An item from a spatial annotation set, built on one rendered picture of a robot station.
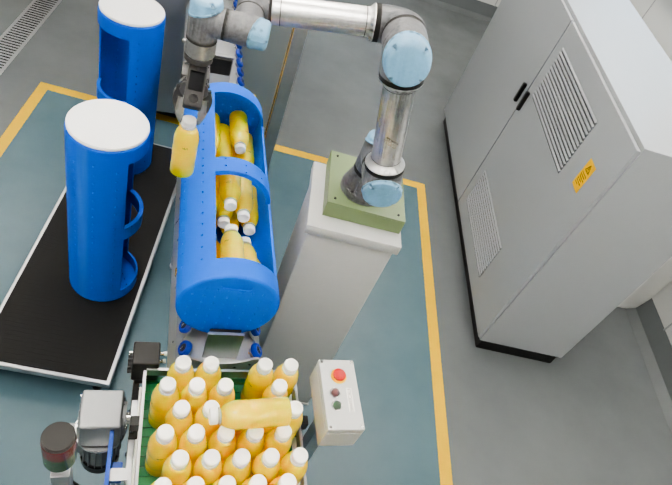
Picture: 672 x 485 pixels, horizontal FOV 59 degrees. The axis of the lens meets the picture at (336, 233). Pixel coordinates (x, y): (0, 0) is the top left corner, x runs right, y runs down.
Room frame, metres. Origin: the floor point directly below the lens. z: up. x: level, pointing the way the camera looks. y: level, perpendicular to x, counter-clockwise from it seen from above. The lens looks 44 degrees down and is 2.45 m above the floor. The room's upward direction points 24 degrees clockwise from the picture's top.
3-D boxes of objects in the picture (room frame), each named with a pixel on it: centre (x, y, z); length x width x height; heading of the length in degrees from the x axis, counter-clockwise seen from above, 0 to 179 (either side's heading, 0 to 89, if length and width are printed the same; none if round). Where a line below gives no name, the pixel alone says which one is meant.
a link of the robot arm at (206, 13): (1.24, 0.49, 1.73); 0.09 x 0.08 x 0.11; 106
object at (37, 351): (1.72, 1.02, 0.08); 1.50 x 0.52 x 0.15; 15
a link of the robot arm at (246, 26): (1.29, 0.40, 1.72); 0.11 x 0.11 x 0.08; 16
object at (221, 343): (0.92, 0.17, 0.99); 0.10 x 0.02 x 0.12; 115
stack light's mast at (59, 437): (0.42, 0.33, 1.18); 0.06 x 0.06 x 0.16
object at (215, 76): (2.12, 0.74, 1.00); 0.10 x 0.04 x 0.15; 115
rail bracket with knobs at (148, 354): (0.79, 0.33, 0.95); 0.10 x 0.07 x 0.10; 115
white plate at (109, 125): (1.51, 0.88, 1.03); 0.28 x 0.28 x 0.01
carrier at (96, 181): (1.51, 0.88, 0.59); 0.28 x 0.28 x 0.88
